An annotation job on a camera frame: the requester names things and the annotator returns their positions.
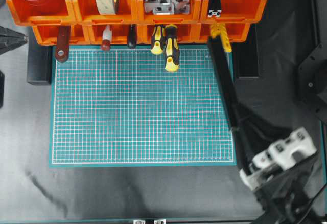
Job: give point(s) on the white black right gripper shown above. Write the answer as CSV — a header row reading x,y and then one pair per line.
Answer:
x,y
266,147

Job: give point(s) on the black aluminium frame bar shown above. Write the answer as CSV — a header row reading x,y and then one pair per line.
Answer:
x,y
224,86

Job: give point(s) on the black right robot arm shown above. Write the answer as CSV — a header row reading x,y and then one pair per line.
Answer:
x,y
283,198

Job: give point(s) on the orange container rack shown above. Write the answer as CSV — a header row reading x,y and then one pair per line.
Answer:
x,y
87,24

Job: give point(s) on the black rack support block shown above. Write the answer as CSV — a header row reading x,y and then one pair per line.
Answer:
x,y
39,65

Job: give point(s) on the green cutting mat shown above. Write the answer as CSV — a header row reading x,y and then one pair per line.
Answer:
x,y
123,109

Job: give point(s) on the red white glue bottle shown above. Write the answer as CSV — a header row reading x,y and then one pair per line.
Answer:
x,y
106,38

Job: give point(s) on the yellow ribbed handle tool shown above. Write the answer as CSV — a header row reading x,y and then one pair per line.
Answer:
x,y
218,30

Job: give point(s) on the yellow black screwdriver handle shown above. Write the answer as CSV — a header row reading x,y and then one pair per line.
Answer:
x,y
171,51

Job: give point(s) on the brown wooden handle tool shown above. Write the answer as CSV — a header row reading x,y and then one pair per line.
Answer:
x,y
62,48

